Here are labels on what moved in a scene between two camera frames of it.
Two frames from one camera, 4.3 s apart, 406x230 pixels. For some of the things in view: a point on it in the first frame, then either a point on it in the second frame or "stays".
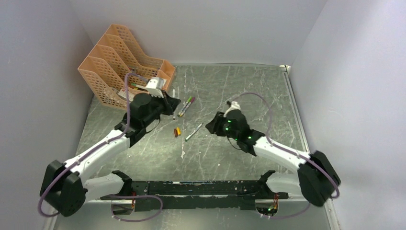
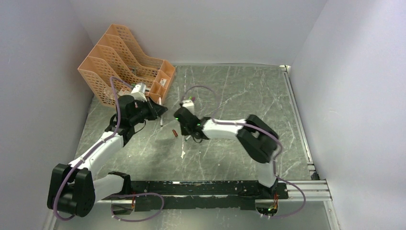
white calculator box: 123,93 stays
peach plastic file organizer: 103,74 stays
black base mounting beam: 172,195 stays
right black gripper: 214,125 to 184,132
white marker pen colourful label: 174,96 to 161,117
